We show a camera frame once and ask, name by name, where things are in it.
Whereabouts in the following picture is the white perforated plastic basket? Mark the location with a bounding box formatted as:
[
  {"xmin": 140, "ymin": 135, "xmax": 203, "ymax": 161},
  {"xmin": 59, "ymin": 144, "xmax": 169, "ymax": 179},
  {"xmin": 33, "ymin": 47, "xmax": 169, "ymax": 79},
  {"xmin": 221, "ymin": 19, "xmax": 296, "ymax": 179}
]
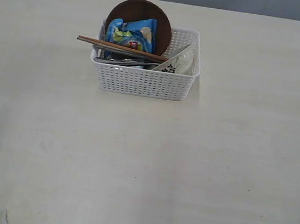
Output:
[{"xmin": 91, "ymin": 27, "xmax": 200, "ymax": 101}]

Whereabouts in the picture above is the white floral ceramic bowl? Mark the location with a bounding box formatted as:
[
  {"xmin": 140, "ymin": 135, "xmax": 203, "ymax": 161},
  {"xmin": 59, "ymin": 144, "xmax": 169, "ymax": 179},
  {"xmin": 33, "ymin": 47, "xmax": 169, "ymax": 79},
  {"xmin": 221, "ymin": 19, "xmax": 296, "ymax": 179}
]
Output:
[{"xmin": 152, "ymin": 44, "xmax": 194, "ymax": 74}]

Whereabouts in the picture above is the silver metal fork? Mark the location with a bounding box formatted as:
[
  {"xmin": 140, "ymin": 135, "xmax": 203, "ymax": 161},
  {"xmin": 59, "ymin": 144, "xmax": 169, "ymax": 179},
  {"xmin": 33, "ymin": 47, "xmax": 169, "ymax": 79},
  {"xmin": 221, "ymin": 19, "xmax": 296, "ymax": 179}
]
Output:
[{"xmin": 93, "ymin": 57, "xmax": 160, "ymax": 67}]

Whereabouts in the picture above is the brown wooden chopstick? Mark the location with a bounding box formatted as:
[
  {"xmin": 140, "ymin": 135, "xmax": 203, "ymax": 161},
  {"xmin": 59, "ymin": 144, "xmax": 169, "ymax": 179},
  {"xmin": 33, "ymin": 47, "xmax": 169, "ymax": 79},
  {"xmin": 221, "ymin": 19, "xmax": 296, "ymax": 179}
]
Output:
[
  {"xmin": 75, "ymin": 37, "xmax": 168, "ymax": 62},
  {"xmin": 76, "ymin": 35, "xmax": 170, "ymax": 62}
]

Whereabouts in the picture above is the blue chips bag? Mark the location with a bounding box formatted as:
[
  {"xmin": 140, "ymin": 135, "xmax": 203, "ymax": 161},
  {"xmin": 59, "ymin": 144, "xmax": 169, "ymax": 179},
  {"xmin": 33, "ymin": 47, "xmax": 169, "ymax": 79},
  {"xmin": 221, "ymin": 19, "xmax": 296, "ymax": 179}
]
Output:
[{"xmin": 105, "ymin": 18, "xmax": 157, "ymax": 54}]

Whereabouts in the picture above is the brown round wooden plate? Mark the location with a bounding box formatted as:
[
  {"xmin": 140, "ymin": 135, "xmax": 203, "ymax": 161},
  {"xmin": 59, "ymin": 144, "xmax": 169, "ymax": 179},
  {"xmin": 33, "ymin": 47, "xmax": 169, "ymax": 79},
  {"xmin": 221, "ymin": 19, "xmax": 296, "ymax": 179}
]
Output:
[{"xmin": 105, "ymin": 0, "xmax": 172, "ymax": 55}]

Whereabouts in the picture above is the silver metal knife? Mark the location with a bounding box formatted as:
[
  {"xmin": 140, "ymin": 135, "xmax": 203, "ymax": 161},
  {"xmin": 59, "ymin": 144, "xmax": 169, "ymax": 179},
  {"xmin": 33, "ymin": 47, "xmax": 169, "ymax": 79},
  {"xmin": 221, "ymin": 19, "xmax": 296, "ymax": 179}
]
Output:
[{"xmin": 92, "ymin": 44, "xmax": 154, "ymax": 61}]

